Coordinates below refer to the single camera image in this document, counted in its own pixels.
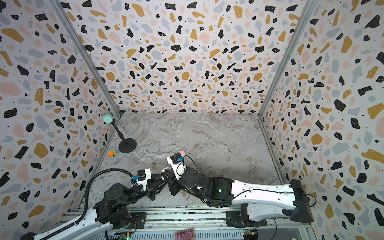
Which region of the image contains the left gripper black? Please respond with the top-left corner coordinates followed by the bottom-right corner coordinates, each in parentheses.
top-left (122, 173), bottom-right (169, 208)

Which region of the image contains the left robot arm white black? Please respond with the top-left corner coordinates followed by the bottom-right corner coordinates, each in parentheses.
top-left (21, 175), bottom-right (167, 240)

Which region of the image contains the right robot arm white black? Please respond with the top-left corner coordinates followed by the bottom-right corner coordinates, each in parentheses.
top-left (162, 167), bottom-right (314, 223)

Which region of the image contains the green microphone on black stand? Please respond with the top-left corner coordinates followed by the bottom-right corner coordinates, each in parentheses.
top-left (103, 114), bottom-right (137, 154)

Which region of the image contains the small orange green toy car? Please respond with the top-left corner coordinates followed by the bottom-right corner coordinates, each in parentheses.
top-left (108, 151), bottom-right (118, 157)

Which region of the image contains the pink circuit board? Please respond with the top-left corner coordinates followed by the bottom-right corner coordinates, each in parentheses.
top-left (175, 228), bottom-right (195, 240)

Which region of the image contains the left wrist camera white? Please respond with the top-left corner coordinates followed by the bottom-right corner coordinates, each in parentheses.
top-left (131, 169), bottom-right (152, 192)

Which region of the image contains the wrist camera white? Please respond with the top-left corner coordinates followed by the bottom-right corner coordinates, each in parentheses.
top-left (167, 152), bottom-right (186, 180)
top-left (131, 169), bottom-right (152, 192)

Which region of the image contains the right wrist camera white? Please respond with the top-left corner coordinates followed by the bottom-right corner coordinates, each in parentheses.
top-left (167, 152), bottom-right (186, 180)

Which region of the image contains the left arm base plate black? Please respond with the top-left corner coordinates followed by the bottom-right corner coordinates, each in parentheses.
top-left (101, 211), bottom-right (148, 230)

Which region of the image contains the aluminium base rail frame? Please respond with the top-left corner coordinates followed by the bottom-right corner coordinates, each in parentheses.
top-left (81, 206), bottom-right (316, 240)

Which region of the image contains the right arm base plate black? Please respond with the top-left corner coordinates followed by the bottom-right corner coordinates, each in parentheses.
top-left (226, 204), bottom-right (267, 229)

